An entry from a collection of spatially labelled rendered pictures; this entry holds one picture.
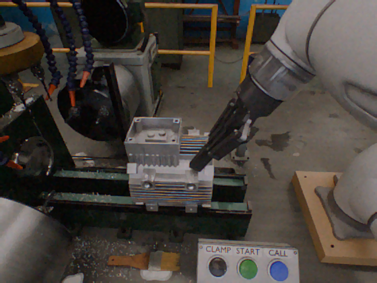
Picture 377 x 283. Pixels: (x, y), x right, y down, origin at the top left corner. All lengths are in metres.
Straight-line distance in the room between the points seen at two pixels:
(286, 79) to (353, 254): 0.57
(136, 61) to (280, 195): 0.73
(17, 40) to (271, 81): 0.46
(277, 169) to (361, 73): 0.78
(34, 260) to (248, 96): 0.43
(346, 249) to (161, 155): 0.57
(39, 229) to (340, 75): 0.47
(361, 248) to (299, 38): 0.63
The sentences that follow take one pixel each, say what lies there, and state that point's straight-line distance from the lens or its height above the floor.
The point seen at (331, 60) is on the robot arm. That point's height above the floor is 1.39.
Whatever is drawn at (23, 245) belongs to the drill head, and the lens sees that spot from 0.47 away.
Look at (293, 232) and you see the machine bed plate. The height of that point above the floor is 0.80.
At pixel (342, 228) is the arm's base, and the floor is 0.87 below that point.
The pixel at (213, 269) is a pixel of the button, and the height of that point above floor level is 1.07.
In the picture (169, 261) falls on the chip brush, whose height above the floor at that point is 0.81.
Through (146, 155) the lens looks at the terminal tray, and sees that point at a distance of 0.52.
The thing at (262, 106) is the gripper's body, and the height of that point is 1.27.
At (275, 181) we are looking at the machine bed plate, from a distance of 0.92.
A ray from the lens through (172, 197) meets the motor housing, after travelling 0.56.
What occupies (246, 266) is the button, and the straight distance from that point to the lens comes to 0.43.
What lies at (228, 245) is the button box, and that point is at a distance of 0.42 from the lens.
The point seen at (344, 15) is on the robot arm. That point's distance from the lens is 0.27.
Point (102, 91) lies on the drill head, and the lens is 0.78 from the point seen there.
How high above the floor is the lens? 1.46
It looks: 41 degrees down
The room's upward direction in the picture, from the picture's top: straight up
